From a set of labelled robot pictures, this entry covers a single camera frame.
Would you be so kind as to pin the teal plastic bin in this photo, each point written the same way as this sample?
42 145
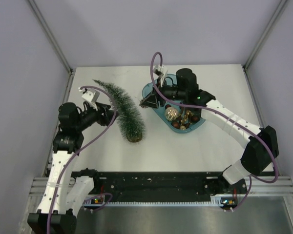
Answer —
171 80

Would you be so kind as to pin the aluminium front rail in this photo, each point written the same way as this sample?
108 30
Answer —
282 187

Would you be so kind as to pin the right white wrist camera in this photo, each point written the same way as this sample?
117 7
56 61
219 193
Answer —
161 72

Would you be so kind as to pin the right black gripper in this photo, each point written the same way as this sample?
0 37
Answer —
156 98

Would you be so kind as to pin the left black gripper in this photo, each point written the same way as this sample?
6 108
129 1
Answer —
108 114

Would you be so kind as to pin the aluminium corner post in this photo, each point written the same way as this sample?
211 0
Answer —
265 34
49 35

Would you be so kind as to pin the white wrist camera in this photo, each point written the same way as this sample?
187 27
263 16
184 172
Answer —
90 96
161 72

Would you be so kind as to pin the left aluminium corner post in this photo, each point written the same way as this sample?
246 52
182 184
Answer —
49 35

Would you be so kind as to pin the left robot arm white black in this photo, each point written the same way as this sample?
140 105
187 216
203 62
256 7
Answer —
58 210

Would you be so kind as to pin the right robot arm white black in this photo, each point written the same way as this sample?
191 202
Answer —
183 106

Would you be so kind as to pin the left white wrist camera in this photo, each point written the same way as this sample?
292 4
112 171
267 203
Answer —
90 96

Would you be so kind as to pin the small green christmas tree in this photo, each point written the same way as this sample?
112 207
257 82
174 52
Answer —
130 120

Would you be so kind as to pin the right aluminium corner post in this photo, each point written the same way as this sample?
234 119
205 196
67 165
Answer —
265 34

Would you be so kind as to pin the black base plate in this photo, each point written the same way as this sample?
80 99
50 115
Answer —
161 186

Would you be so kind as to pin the brown bauble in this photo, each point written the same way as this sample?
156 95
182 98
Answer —
175 124
194 119

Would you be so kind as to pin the large silver gold bauble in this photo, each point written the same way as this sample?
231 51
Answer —
171 113

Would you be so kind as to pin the large frosted pine cone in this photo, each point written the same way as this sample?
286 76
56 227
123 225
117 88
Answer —
141 104

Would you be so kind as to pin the brown ribbon gold berry sprig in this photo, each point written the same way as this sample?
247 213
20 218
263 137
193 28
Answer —
185 120

